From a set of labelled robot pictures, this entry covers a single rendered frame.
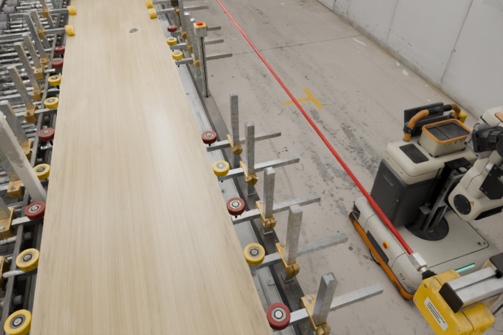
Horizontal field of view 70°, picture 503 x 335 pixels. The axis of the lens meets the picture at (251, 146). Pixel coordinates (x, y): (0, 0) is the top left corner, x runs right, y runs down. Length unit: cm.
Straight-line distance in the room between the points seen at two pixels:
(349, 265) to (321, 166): 93
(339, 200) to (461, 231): 83
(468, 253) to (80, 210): 209
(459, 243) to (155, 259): 178
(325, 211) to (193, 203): 139
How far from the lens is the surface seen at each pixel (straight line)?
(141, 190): 171
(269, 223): 163
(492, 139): 168
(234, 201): 159
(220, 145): 198
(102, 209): 170
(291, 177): 297
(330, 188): 293
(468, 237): 259
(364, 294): 148
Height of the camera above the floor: 211
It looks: 41 degrees down
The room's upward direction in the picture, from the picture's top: straight up
